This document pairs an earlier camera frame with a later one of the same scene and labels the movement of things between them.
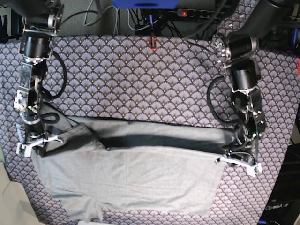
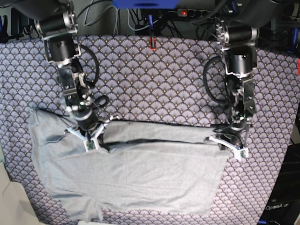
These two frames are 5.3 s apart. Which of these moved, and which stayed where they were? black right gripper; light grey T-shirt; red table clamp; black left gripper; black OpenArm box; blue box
Moved: black left gripper; black right gripper
Stayed: black OpenArm box; light grey T-shirt; blue box; red table clamp
